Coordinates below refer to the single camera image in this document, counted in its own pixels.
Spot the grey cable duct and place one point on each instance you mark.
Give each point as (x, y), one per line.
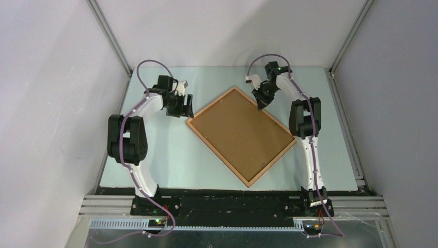
(155, 224)

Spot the left aluminium corner post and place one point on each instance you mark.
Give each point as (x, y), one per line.
(109, 35)

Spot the wooden picture frame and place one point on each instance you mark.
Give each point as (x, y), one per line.
(191, 126)

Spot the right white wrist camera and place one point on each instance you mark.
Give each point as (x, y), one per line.
(254, 79)

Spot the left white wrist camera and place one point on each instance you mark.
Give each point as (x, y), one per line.
(180, 88)

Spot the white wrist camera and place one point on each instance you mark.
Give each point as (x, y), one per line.
(180, 88)
(254, 79)

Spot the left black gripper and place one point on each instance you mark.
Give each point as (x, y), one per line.
(184, 110)

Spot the aluminium corner post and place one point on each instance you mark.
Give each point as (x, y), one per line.
(109, 35)
(365, 9)

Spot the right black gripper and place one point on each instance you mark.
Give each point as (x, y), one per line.
(262, 101)

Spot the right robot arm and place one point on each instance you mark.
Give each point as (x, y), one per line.
(304, 123)

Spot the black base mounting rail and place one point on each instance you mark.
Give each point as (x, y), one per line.
(231, 208)

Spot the brown backing board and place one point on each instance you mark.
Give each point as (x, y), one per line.
(239, 133)

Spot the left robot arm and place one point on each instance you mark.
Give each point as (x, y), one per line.
(126, 135)

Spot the right aluminium corner post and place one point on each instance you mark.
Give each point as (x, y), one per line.
(365, 9)

